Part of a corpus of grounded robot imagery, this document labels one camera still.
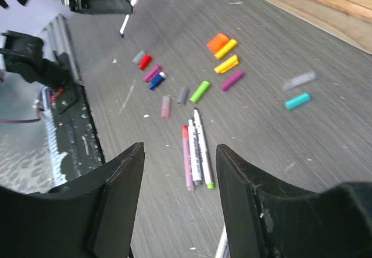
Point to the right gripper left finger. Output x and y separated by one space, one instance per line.
90 216

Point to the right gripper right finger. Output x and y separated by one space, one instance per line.
267 217

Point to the navy capped white marker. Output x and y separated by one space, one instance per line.
128 17

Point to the green capped marker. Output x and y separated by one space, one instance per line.
207 171

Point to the grey marker cap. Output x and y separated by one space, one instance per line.
139 56
183 95

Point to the red marker cap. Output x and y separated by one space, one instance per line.
145 61

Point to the grey capped white marker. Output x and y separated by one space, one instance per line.
194 153

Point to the pink pen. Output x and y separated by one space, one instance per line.
187 162

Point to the purple marker cap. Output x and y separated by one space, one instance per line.
229 82
152 73

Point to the blue marker cap with eraser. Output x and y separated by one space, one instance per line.
157 80

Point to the clear pink pen cap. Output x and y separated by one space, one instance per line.
166 106

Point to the orange highlighter cap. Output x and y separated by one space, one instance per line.
217 42

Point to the teal marker cap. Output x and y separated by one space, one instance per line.
297 101

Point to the yellow marker cap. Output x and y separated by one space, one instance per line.
226 49

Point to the green marker cap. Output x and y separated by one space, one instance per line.
200 91

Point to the yellow clip pen cap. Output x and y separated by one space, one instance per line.
227 65

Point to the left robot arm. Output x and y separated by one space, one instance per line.
22 51

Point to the wooden clothes rack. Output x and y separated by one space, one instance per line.
348 20

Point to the slotted cable duct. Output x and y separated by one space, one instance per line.
55 156

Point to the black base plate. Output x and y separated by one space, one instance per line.
77 140

